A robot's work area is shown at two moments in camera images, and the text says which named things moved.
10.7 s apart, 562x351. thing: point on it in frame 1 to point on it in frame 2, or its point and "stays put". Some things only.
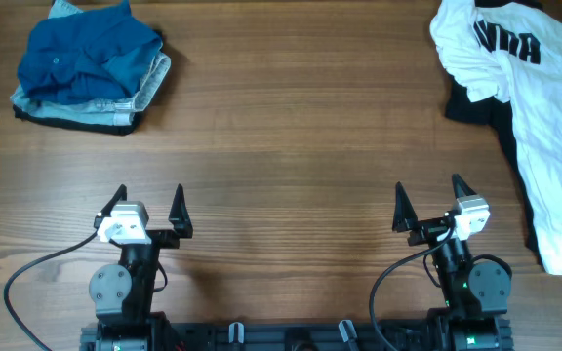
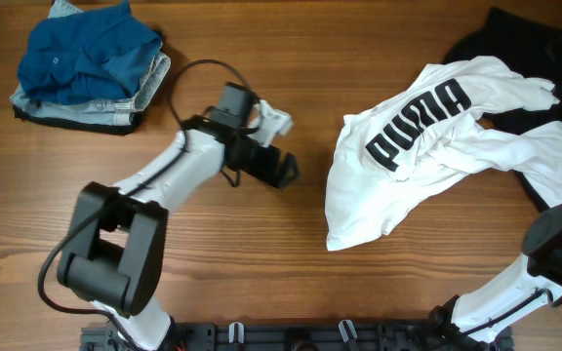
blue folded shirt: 89,57 stays put
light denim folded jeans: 114,111 stays put
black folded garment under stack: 127,130 stays put
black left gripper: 180,229 to 277,177
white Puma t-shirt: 533,59 to 383,156
